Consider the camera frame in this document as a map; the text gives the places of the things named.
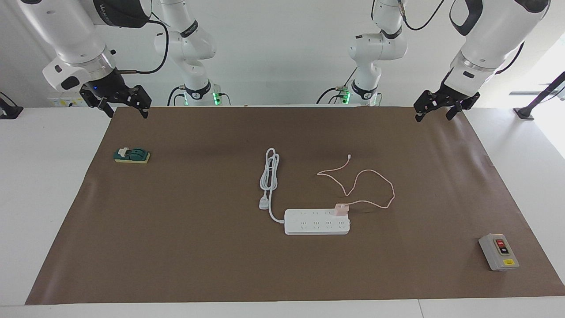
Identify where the pink charging cable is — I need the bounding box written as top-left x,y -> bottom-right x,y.
316,154 -> 396,209

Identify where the white power strip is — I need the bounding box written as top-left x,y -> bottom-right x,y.
284,208 -> 351,235

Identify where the brown table mat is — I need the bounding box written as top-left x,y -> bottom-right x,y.
25,106 -> 565,305

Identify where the black right base cable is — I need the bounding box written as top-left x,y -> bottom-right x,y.
167,85 -> 188,106

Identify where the black base cable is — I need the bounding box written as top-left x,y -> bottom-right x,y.
167,85 -> 188,106
316,66 -> 358,105

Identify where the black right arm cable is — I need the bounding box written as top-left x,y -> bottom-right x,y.
113,20 -> 170,75

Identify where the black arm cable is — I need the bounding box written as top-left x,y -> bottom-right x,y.
113,20 -> 170,75
396,0 -> 526,76

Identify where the white wall outlet box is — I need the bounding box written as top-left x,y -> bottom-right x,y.
48,93 -> 89,107

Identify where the green knife switch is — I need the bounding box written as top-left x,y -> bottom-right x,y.
113,147 -> 151,164

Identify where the black camera stand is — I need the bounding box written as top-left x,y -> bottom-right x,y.
0,91 -> 23,120
513,71 -> 565,121

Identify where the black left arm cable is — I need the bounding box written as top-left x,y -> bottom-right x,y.
396,0 -> 526,76

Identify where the black left base cable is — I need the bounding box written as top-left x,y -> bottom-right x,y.
316,66 -> 358,105

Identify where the white power strip cord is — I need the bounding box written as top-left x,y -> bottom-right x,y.
259,148 -> 286,224

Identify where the grey on-off switch box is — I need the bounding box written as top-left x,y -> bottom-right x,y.
478,234 -> 520,271

